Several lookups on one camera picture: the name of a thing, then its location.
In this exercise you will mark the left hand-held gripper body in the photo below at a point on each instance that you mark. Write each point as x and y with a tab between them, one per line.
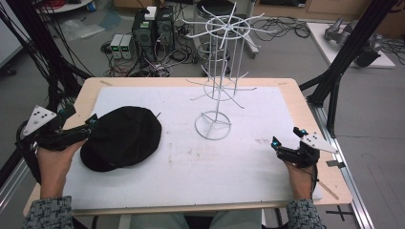
38	119

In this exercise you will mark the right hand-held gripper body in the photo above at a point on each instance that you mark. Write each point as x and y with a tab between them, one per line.
305	149

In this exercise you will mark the black cap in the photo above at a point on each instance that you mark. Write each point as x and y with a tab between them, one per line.
122	138

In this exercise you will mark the person's right hand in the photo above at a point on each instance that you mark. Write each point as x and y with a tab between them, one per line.
301	181

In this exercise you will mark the person's left hand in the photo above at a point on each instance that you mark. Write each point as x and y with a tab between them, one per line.
59	165

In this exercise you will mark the light wooden table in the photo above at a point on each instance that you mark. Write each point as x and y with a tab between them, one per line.
318	105

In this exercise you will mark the grey tape piece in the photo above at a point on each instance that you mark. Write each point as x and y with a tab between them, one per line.
335	164

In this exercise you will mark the thin wooden stick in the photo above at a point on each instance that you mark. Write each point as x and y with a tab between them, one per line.
328	190

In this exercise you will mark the black tape cross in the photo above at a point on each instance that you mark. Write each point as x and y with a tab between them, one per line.
339	213

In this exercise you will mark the grey power supply unit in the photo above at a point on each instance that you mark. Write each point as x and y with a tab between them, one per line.
116	46
127	47

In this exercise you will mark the white foam mat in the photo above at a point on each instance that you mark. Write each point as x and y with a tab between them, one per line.
197	171

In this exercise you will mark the clear plastic sheet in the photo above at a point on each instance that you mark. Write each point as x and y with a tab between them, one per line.
83	29

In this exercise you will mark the white floor board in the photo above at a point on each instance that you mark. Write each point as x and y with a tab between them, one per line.
321	44

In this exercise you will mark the black computer tower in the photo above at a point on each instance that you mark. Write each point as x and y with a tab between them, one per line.
165	28
144	38

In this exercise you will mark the white round table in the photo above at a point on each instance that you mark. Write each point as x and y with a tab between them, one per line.
68	5

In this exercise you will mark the person's legs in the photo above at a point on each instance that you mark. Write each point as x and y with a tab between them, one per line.
197	221

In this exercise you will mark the small white box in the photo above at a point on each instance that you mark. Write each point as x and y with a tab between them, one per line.
150	12

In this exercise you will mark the black round stool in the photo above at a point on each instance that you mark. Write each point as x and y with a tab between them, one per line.
215	7

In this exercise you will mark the aluminium rail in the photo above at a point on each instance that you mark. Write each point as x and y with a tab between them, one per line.
347	178

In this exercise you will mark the black metal frame stand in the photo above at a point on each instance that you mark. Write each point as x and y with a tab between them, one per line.
344	60

